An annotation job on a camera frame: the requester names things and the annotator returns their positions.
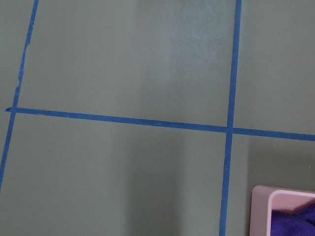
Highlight purple cloth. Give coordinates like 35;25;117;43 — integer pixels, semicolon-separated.
270;204;315;236

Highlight pink plastic bin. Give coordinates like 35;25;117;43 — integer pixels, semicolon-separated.
249;185;315;236

